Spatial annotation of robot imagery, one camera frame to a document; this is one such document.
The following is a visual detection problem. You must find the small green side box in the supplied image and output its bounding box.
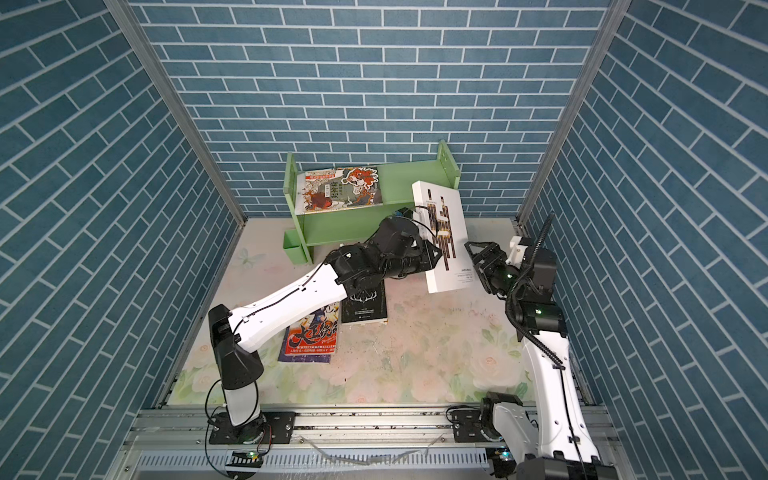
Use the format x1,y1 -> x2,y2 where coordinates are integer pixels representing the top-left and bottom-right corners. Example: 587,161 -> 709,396
282,229 -> 308,265

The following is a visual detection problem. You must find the red blue manga book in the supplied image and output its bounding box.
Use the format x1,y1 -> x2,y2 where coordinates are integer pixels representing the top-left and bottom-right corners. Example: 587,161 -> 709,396
282,302 -> 340,355

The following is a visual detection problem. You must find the green wooden two-tier shelf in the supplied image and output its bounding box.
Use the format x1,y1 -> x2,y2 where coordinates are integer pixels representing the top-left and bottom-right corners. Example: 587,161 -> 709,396
283,141 -> 461,263

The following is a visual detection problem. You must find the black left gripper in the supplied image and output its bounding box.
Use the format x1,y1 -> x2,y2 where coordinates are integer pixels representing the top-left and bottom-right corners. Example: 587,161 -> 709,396
378,236 -> 445,279

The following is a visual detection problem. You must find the dark purple book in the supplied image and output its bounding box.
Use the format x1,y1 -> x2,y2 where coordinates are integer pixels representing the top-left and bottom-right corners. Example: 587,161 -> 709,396
278,344 -> 332,364

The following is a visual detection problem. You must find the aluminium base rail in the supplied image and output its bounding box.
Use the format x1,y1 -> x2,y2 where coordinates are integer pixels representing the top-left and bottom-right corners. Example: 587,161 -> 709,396
122,403 -> 619,451

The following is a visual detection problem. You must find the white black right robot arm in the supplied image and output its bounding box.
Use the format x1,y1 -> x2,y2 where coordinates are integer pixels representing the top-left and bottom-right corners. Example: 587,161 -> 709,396
465,236 -> 618,479

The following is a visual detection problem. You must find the white book with brown bars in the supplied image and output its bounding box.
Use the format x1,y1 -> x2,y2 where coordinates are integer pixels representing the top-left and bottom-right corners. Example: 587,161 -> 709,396
412,181 -> 476,294

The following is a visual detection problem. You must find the green red illustrated comic book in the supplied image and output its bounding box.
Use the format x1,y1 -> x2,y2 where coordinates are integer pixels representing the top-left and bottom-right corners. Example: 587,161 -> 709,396
295,167 -> 383,215

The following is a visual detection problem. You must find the black book with gold text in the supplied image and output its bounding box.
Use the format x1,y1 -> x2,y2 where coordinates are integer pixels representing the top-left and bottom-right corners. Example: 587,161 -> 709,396
341,282 -> 388,325

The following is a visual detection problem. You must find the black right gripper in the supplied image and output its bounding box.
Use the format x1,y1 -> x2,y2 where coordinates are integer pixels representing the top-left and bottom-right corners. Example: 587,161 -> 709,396
469,239 -> 527,302

